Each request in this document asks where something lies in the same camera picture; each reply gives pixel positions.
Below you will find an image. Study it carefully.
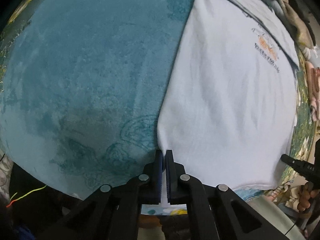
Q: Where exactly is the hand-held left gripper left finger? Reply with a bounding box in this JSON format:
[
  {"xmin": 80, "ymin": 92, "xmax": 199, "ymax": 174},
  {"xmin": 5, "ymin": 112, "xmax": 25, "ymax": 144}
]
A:
[{"xmin": 45, "ymin": 150, "xmax": 164, "ymax": 240}]

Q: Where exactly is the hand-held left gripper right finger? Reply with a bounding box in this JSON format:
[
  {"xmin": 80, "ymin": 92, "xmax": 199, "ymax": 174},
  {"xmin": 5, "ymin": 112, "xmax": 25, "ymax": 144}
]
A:
[{"xmin": 165, "ymin": 150, "xmax": 285, "ymax": 240}]

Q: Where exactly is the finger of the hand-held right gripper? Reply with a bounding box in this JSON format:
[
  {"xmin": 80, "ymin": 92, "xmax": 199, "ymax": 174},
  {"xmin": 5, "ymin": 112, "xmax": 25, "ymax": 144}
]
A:
[{"xmin": 280, "ymin": 154, "xmax": 313, "ymax": 178}]

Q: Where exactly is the light blue t-shirt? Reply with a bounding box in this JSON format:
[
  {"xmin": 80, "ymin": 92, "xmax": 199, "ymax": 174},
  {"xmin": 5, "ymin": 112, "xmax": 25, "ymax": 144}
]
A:
[{"xmin": 157, "ymin": 0, "xmax": 300, "ymax": 208}]

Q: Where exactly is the person's right hand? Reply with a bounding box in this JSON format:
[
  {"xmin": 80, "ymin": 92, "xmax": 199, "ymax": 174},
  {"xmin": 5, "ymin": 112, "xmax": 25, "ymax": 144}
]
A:
[{"xmin": 297, "ymin": 182, "xmax": 314, "ymax": 212}]

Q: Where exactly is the pale grey cloth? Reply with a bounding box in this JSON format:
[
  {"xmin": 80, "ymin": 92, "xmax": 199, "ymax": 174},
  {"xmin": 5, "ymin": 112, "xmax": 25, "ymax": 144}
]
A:
[{"xmin": 246, "ymin": 196, "xmax": 308, "ymax": 240}]

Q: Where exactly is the pink garment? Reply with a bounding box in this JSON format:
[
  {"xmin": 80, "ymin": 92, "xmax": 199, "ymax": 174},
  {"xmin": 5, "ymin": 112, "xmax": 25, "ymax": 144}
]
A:
[{"xmin": 306, "ymin": 61, "xmax": 320, "ymax": 122}]

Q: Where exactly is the teal floral blanket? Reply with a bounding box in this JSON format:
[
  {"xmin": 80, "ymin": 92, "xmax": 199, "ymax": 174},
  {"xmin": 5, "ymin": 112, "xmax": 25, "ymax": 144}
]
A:
[{"xmin": 0, "ymin": 0, "xmax": 315, "ymax": 215}]

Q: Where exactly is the beige fleece garment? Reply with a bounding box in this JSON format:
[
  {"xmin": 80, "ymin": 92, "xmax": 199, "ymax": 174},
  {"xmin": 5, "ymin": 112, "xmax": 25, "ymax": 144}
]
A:
[{"xmin": 277, "ymin": 0, "xmax": 318, "ymax": 50}]

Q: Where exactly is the grey patterned cloth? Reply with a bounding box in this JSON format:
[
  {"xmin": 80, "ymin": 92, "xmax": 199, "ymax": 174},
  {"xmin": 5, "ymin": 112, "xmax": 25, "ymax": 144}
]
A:
[{"xmin": 0, "ymin": 152, "xmax": 14, "ymax": 200}]

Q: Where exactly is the yellow string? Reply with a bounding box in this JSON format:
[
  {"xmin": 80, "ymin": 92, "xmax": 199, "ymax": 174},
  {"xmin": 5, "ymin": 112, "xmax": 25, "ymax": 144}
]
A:
[{"xmin": 6, "ymin": 185, "xmax": 48, "ymax": 208}]

